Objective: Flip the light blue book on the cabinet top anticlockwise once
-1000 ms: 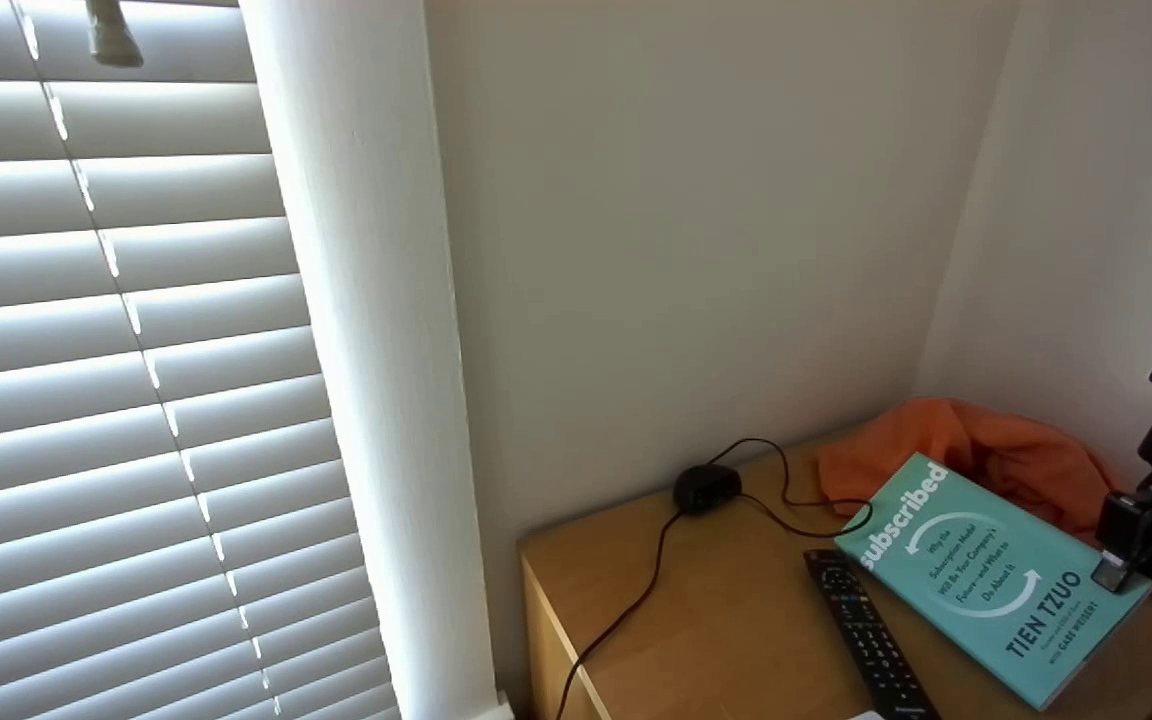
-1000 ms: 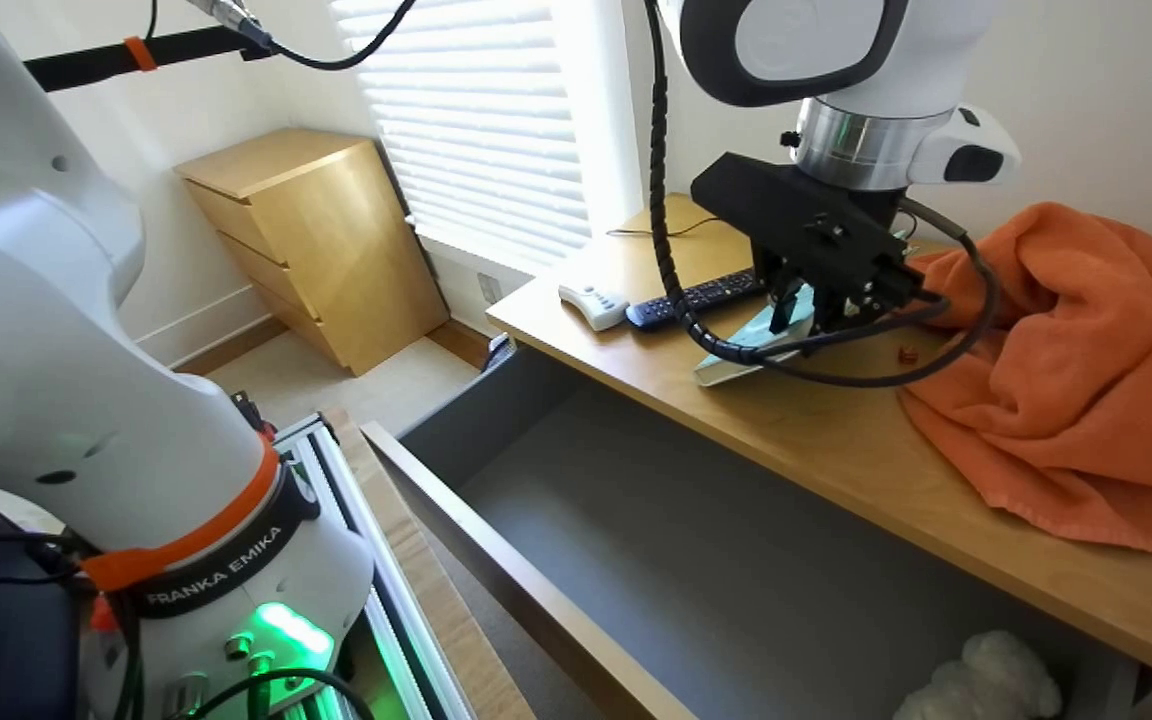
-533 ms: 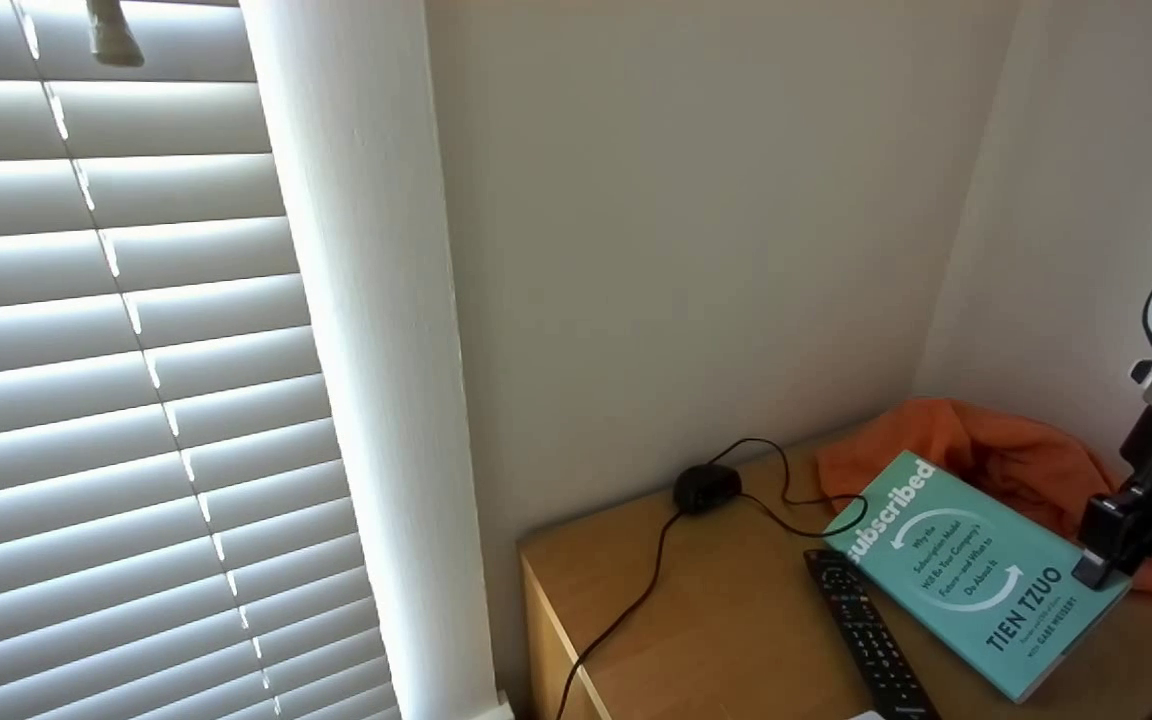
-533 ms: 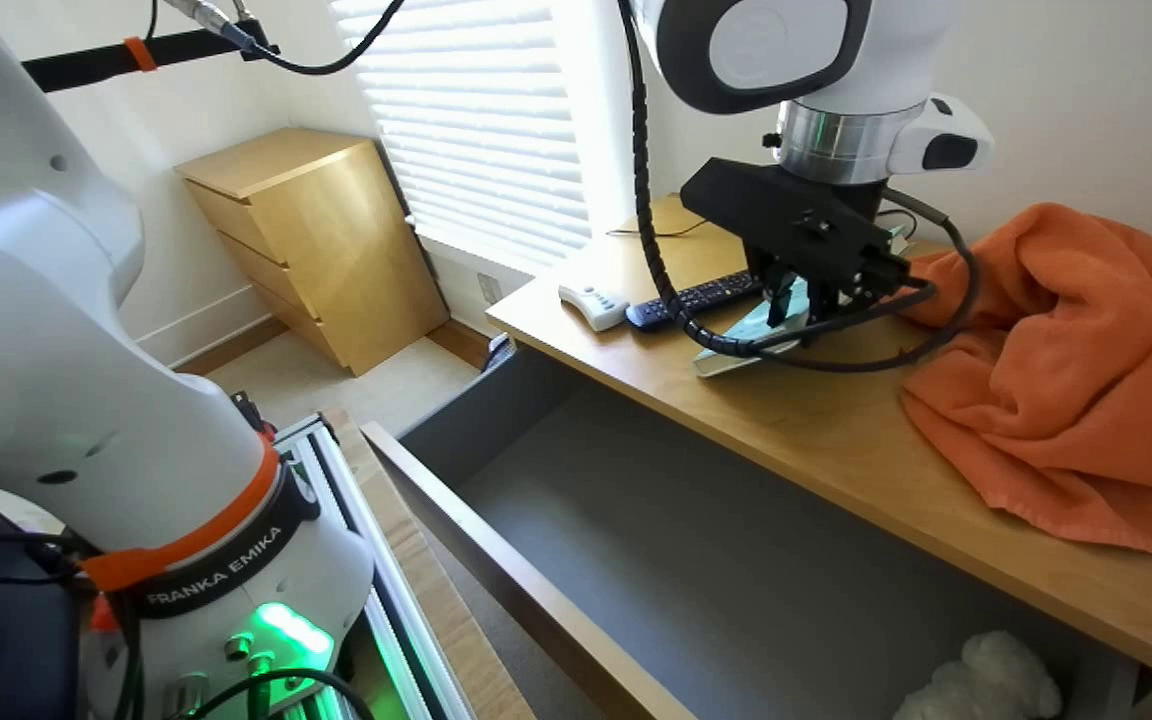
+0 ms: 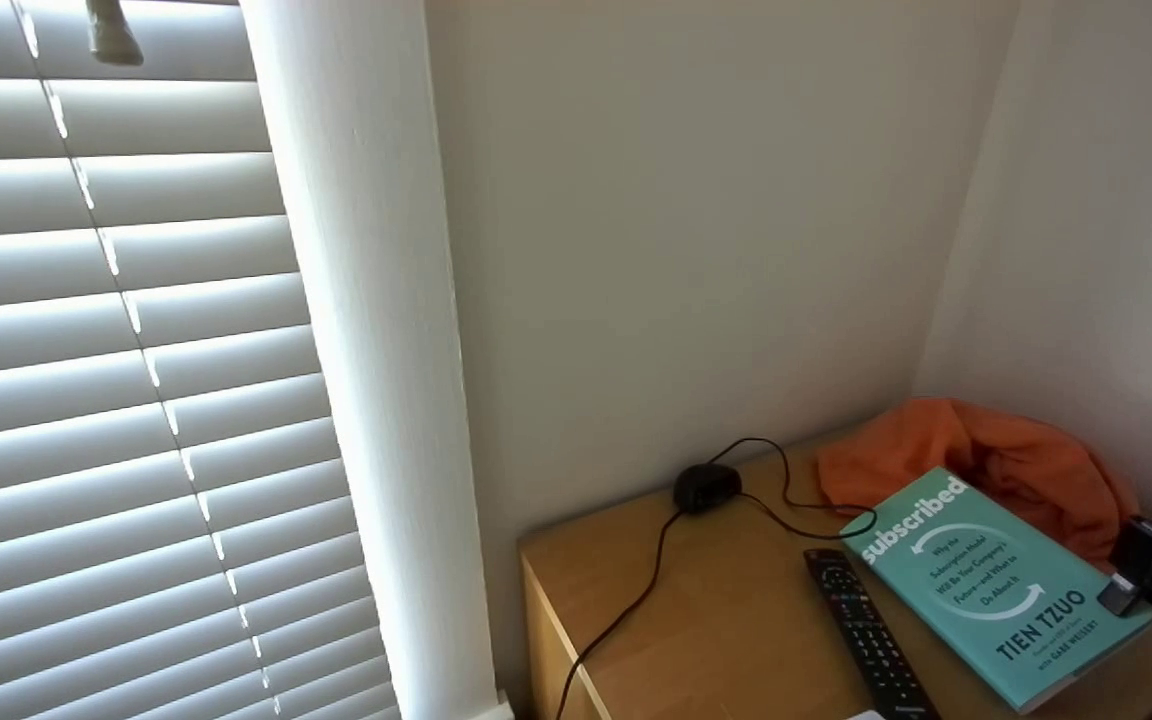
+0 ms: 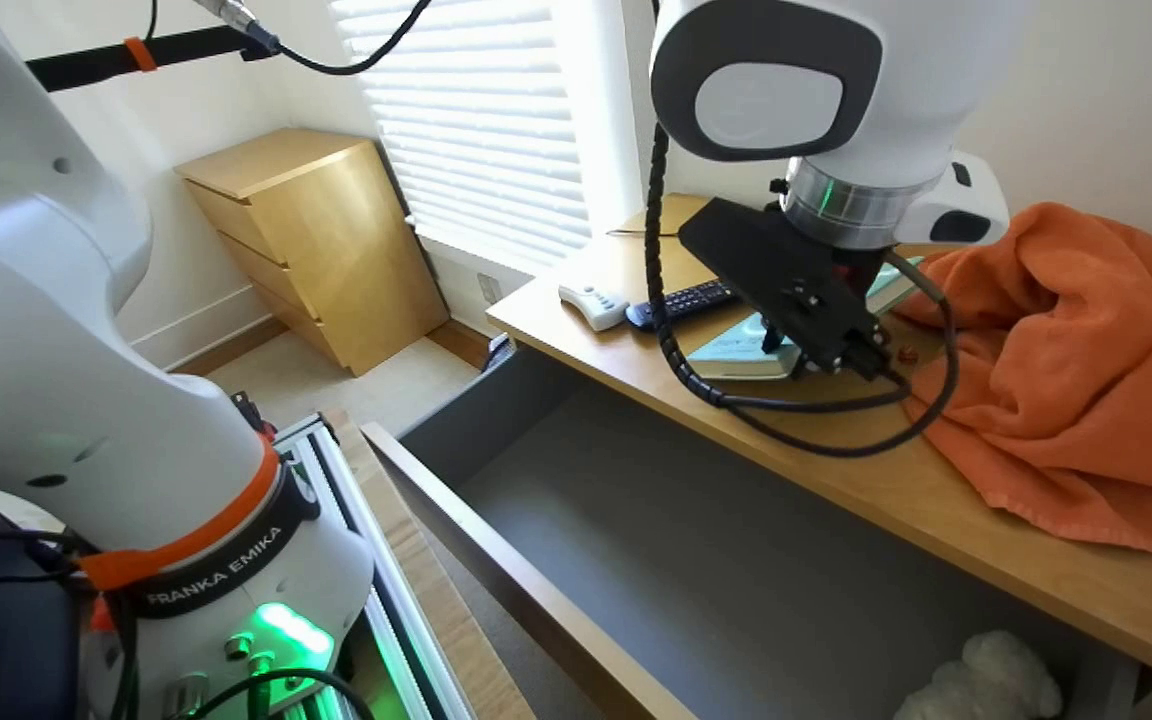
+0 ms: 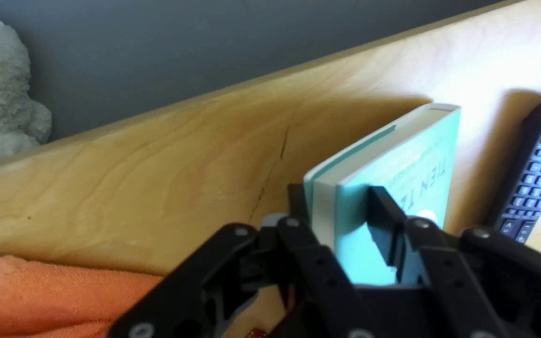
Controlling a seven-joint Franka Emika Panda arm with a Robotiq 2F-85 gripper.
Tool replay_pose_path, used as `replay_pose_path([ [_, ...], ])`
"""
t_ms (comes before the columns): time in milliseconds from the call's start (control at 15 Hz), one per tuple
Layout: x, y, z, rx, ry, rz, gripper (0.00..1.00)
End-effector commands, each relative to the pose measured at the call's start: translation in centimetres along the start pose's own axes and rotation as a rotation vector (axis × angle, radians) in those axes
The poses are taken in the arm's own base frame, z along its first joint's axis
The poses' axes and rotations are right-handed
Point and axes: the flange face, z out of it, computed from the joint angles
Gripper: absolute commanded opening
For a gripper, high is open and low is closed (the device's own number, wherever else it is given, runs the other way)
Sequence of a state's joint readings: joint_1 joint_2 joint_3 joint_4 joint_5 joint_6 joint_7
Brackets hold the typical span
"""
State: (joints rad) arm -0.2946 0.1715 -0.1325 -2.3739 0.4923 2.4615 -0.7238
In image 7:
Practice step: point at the black remote control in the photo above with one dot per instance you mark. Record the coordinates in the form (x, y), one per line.
(536, 175)

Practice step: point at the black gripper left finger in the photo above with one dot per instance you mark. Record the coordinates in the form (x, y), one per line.
(309, 274)

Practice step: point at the light blue book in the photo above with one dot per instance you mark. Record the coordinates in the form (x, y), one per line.
(403, 156)

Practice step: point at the white plush toy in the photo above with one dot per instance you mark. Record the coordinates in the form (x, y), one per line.
(1, 94)

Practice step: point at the light wooden cabinet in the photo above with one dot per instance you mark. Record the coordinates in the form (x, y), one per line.
(158, 169)

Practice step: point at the orange towel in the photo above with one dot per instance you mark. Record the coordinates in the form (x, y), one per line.
(51, 297)

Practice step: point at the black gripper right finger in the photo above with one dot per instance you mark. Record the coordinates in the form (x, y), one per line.
(489, 282)

